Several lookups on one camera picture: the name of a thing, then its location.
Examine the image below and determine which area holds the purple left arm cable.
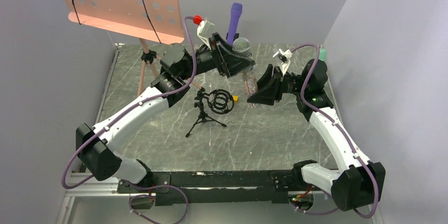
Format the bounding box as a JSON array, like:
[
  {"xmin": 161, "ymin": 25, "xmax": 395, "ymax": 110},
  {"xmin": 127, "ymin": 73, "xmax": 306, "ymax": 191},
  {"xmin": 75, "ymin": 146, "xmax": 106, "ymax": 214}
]
[{"xmin": 61, "ymin": 16, "xmax": 197, "ymax": 224}]

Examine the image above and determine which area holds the pink perforated music stand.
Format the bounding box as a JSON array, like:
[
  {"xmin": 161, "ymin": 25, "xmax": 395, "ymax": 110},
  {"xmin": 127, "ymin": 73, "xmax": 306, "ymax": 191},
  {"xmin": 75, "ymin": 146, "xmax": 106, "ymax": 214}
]
[{"xmin": 64, "ymin": 0, "xmax": 184, "ymax": 52}]

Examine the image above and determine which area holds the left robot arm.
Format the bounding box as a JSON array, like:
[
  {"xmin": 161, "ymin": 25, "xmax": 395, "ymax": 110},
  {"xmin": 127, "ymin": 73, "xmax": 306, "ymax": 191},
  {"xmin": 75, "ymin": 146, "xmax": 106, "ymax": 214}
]
[{"xmin": 76, "ymin": 33, "xmax": 255, "ymax": 184}]

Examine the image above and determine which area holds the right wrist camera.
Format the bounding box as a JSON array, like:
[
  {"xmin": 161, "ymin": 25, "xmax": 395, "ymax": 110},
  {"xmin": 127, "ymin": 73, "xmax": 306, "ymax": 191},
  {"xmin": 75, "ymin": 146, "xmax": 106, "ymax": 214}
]
[{"xmin": 273, "ymin": 49, "xmax": 293, "ymax": 75}]

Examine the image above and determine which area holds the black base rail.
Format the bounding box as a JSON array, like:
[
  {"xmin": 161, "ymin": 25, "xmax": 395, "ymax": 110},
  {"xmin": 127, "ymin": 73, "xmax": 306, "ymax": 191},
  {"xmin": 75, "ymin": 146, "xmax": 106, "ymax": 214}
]
[{"xmin": 117, "ymin": 168, "xmax": 316, "ymax": 206}]

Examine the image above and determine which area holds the mint green microphone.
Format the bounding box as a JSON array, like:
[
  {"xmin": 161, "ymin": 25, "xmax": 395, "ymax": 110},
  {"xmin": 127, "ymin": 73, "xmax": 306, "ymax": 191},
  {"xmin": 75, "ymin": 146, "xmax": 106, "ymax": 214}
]
[{"xmin": 319, "ymin": 48, "xmax": 327, "ymax": 61}]

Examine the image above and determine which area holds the black shock mount tripod stand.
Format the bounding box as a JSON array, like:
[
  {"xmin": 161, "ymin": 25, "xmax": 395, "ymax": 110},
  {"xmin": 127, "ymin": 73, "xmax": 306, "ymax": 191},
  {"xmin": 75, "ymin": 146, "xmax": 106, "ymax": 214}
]
[{"xmin": 185, "ymin": 89, "xmax": 235, "ymax": 138}]

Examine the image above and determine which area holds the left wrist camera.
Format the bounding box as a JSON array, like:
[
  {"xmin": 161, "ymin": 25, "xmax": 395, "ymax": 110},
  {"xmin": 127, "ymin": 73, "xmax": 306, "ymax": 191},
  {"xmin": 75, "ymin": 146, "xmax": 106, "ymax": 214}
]
[{"xmin": 193, "ymin": 15, "xmax": 214, "ymax": 49}]

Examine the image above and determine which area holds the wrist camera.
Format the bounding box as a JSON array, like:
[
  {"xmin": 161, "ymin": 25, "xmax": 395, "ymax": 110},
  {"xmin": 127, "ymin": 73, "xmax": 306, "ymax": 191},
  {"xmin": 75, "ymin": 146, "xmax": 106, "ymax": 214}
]
[
  {"xmin": 193, "ymin": 15, "xmax": 214, "ymax": 49},
  {"xmin": 273, "ymin": 49, "xmax": 293, "ymax": 75}
]

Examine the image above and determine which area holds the aluminium table frame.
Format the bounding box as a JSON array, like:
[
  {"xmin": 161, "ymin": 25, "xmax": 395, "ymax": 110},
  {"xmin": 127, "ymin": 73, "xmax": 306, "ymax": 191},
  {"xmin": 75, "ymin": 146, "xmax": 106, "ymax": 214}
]
[{"xmin": 56, "ymin": 43, "xmax": 124, "ymax": 223}]

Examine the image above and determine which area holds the purple microphone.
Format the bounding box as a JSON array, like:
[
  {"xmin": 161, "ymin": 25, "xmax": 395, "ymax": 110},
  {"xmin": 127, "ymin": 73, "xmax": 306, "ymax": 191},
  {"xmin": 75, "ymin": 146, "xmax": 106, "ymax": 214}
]
[{"xmin": 227, "ymin": 3, "xmax": 243, "ymax": 44}]

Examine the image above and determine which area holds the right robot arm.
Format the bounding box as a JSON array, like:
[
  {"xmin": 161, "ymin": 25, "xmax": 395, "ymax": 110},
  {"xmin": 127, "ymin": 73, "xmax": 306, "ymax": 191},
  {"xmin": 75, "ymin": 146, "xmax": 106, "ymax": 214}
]
[{"xmin": 248, "ymin": 59, "xmax": 386, "ymax": 211}]

